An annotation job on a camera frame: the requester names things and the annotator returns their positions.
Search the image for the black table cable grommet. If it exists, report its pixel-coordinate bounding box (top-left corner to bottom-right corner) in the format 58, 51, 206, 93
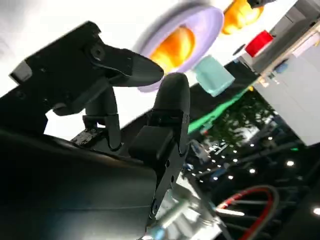
232, 44, 248, 56

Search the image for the white machine cabinet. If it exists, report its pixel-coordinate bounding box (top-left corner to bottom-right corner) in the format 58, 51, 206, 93
238, 0, 320, 146

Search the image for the red cable loop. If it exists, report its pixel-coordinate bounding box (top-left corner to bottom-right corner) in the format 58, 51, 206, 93
215, 187, 276, 226

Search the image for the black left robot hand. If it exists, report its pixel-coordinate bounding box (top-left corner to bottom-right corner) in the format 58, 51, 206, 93
247, 0, 274, 8

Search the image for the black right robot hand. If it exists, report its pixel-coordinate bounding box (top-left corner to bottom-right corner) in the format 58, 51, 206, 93
0, 21, 191, 240

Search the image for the pale green mug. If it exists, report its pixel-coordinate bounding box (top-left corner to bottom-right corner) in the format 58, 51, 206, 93
194, 55, 236, 98

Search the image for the lilac plate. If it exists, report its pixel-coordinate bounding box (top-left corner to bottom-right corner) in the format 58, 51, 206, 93
131, 6, 225, 94

